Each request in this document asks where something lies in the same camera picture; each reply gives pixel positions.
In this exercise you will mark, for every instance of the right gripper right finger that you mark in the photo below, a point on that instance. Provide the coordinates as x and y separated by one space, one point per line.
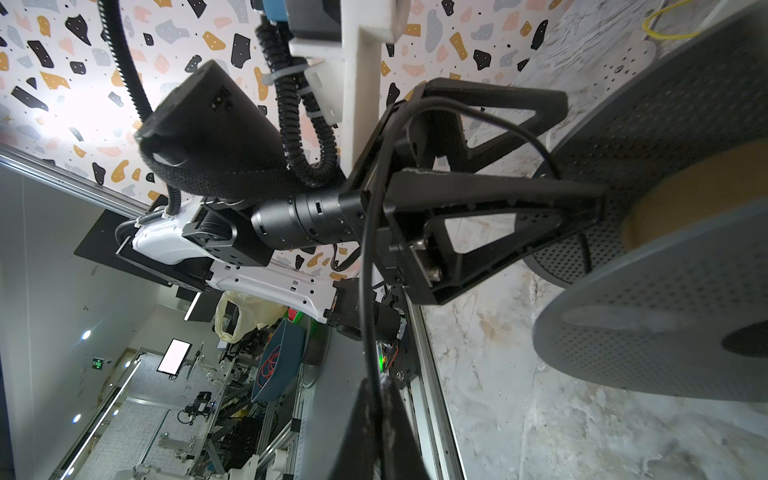
401 455

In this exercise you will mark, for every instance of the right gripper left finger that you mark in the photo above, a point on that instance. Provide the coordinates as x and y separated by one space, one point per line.
357 454

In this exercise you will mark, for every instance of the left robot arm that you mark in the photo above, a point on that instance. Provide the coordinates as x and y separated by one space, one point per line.
210 140

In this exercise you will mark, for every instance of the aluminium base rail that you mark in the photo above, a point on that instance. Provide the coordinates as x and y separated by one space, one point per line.
428 413

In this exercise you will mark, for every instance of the grey cable spool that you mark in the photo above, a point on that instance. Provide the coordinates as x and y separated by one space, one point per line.
676 301

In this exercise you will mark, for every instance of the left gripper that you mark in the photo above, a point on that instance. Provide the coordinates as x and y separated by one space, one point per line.
440 234

